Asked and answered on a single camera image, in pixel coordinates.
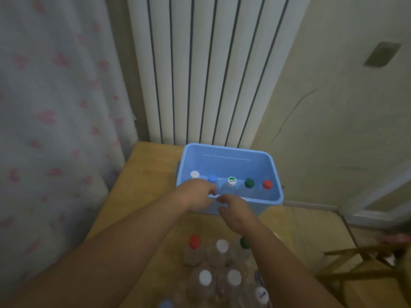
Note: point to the white curtain with pink print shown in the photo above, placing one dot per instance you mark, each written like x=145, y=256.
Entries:
x=54, y=125

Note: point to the wooden chair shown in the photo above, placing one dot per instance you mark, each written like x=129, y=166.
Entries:
x=362, y=266

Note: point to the cluster of clear plastic bottles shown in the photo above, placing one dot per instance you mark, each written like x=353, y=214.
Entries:
x=221, y=272

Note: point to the red-capped clear bottle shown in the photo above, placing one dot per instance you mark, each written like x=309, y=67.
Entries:
x=267, y=184

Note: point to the green-and-white-capped clear bottle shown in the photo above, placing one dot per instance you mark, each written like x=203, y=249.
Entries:
x=231, y=181

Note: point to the person's left forearm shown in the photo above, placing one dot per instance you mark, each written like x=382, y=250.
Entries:
x=106, y=253

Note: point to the white column radiator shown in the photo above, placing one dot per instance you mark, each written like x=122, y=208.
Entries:
x=205, y=67

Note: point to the person's left fingers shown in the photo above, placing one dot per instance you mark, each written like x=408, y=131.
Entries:
x=209, y=190

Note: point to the blue-capped clear bottle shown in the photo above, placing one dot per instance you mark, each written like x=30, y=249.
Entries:
x=212, y=178

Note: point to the person's right forearm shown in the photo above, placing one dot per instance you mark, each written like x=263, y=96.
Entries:
x=282, y=269

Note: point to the person's right fingers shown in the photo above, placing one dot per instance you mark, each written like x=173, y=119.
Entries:
x=226, y=200

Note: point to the light blue plastic bin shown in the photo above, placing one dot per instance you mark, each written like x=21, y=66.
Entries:
x=224, y=163

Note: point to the dark-green-capped clear bottle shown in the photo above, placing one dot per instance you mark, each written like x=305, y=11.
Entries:
x=249, y=183

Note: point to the white door frame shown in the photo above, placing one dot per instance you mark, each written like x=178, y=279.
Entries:
x=375, y=197

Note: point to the person's left hand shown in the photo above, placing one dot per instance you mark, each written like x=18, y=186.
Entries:
x=192, y=197

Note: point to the white-capped clear bottle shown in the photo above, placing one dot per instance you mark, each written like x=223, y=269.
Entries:
x=195, y=174

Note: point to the person's right hand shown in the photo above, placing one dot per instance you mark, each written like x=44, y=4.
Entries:
x=237, y=214

